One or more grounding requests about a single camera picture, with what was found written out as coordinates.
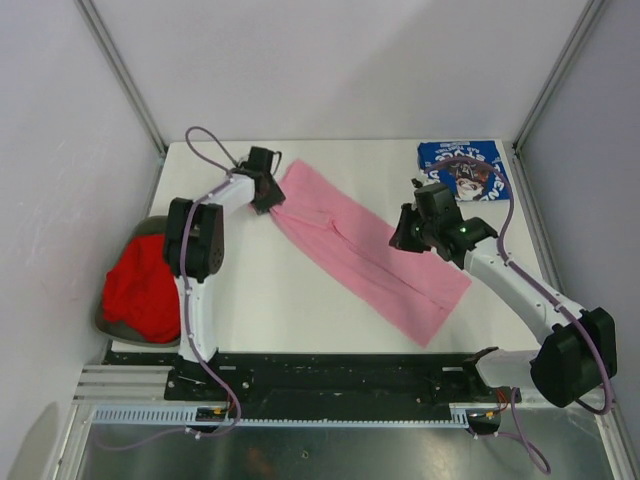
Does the blue printed t shirt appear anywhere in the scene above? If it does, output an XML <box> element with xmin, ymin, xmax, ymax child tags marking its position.
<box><xmin>417</xmin><ymin>140</ymin><xmax>509</xmax><ymax>202</ymax></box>

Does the pink t shirt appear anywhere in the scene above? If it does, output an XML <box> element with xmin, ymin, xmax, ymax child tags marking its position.
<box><xmin>271</xmin><ymin>160</ymin><xmax>471</xmax><ymax>347</ymax></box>

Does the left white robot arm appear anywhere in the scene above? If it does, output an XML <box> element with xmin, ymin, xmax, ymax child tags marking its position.
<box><xmin>163</xmin><ymin>146</ymin><xmax>285</xmax><ymax>364</ymax></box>

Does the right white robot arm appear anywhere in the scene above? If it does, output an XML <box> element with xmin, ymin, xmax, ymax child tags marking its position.
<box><xmin>389</xmin><ymin>181</ymin><xmax>617</xmax><ymax>415</ymax></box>

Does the red t shirt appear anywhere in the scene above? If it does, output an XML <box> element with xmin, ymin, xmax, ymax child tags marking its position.
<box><xmin>102</xmin><ymin>234</ymin><xmax>181</xmax><ymax>344</ymax></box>

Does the grey plastic tray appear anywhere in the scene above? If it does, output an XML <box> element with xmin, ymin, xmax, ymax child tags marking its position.
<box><xmin>93</xmin><ymin>215</ymin><xmax>180</xmax><ymax>350</ymax></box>

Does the white slotted cable duct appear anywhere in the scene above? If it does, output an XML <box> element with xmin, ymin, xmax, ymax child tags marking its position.
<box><xmin>89</xmin><ymin>402</ymin><xmax>501</xmax><ymax>430</ymax></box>

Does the left aluminium frame post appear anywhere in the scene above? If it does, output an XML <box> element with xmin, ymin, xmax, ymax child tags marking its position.
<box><xmin>73</xmin><ymin>0</ymin><xmax>168</xmax><ymax>158</ymax></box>

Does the aluminium frame post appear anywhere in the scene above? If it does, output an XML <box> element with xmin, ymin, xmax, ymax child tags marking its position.
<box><xmin>73</xmin><ymin>0</ymin><xmax>168</xmax><ymax>158</ymax></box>
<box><xmin>513</xmin><ymin>0</ymin><xmax>609</xmax><ymax>149</ymax></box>

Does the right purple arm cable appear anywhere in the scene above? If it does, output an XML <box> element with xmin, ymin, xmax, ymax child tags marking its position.
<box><xmin>424</xmin><ymin>159</ymin><xmax>619</xmax><ymax>415</ymax></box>

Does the right aluminium frame post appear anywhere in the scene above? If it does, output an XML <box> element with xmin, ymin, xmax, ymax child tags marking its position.
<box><xmin>513</xmin><ymin>0</ymin><xmax>609</xmax><ymax>149</ymax></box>

